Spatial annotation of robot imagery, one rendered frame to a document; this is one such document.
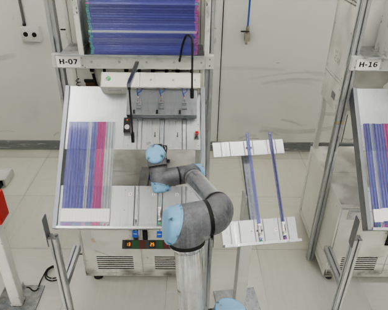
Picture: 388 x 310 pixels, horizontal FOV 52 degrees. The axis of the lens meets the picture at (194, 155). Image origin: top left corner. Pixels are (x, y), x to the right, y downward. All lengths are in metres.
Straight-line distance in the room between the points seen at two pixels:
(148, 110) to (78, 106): 0.36
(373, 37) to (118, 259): 1.86
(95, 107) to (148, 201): 0.55
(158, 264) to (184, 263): 1.20
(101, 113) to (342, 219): 1.42
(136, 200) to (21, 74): 2.23
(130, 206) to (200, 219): 0.73
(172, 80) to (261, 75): 1.74
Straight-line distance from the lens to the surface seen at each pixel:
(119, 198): 1.92
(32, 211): 3.32
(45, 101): 3.89
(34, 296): 2.68
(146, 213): 1.89
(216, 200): 1.27
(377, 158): 2.12
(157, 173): 1.58
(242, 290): 2.35
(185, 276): 1.32
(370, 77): 2.38
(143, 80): 1.99
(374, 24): 2.29
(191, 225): 1.21
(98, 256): 2.49
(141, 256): 2.46
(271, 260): 2.78
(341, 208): 2.34
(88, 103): 2.08
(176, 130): 1.97
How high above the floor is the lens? 1.95
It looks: 31 degrees down
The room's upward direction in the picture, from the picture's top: 1 degrees clockwise
